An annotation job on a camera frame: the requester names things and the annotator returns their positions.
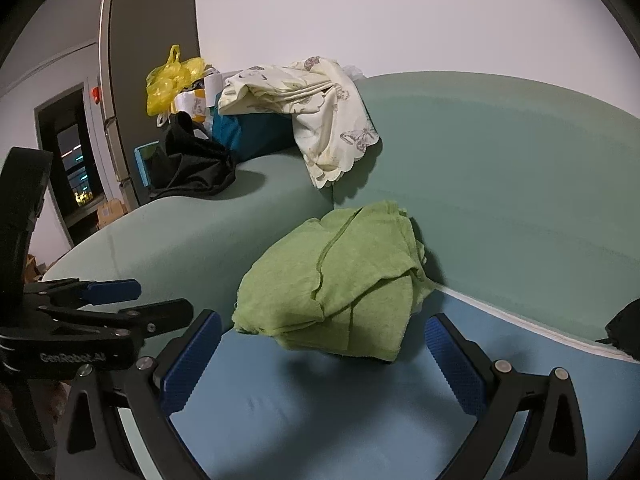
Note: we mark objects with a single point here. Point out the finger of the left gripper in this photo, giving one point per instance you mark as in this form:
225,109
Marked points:
74,293
161,317

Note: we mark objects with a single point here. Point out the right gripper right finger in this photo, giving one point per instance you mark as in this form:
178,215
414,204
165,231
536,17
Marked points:
552,444

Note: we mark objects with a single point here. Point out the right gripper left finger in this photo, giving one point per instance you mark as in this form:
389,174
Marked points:
92,442

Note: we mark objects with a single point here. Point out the green knit garment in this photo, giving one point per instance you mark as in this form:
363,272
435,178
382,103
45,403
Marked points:
347,283

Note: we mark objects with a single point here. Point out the cardboard box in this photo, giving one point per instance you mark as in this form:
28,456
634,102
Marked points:
110,211

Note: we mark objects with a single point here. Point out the blue bed sheet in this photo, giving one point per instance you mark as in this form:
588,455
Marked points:
262,412

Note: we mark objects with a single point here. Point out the black garment on bin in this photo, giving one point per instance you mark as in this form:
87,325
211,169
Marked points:
183,164

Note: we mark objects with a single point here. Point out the dark doorway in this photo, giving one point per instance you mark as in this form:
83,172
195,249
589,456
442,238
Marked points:
76,186

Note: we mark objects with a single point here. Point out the blue storage bin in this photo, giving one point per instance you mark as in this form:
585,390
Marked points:
246,136

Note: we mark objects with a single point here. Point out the white paper items in bin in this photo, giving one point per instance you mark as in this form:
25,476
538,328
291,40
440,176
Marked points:
198,99

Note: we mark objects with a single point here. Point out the yellow plastic bag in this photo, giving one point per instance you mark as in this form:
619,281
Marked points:
165,82

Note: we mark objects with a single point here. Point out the green bed blanket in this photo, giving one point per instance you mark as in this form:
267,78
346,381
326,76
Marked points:
526,196

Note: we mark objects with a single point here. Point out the cream floral cloth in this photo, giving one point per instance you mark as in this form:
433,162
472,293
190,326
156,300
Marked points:
331,126

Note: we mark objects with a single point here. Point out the grey tall cabinet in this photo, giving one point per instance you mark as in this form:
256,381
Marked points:
135,36

